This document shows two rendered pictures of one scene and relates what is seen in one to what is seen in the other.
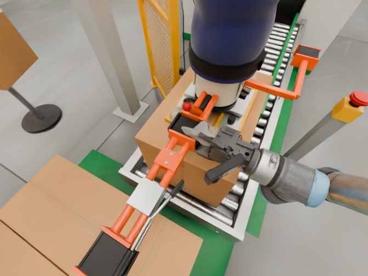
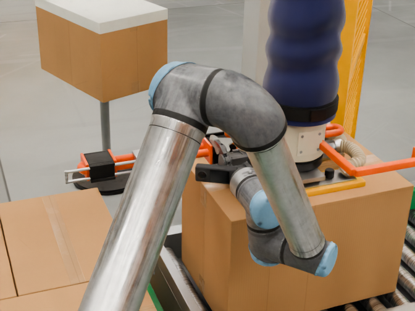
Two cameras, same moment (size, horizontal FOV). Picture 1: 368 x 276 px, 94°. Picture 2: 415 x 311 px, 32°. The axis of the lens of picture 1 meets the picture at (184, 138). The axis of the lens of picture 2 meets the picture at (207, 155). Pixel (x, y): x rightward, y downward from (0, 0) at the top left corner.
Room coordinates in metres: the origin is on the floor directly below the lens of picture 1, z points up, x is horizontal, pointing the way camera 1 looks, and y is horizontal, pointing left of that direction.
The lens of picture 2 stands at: (-1.12, -1.19, 2.01)
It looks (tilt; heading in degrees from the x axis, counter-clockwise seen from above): 27 degrees down; 41
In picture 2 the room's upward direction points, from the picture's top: 1 degrees clockwise
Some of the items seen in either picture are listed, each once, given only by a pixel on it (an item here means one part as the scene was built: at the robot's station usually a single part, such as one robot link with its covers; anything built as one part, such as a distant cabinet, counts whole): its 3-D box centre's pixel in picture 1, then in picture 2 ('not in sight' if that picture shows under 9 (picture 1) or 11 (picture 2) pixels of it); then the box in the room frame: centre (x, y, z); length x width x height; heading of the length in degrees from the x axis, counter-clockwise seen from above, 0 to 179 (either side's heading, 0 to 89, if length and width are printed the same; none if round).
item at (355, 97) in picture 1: (358, 100); not in sight; (0.47, -0.67, 1.02); 0.07 x 0.07 x 0.04
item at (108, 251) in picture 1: (107, 256); (98, 164); (-0.02, 0.16, 1.08); 0.08 x 0.07 x 0.05; 152
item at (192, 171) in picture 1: (207, 129); (289, 225); (0.53, -0.12, 0.75); 0.60 x 0.40 x 0.40; 153
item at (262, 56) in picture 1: (225, 51); (299, 100); (0.51, -0.13, 1.19); 0.23 x 0.23 x 0.04
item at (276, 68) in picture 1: (286, 56); not in sight; (1.42, -0.90, 0.60); 1.60 x 0.11 x 0.09; 152
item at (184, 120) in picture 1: (188, 131); (218, 147); (0.29, -0.01, 1.08); 0.10 x 0.08 x 0.06; 62
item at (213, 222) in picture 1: (175, 201); (181, 292); (0.20, 0.04, 0.58); 0.70 x 0.03 x 0.06; 62
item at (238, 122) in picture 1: (236, 109); (308, 180); (0.47, -0.21, 0.97); 0.34 x 0.10 x 0.05; 152
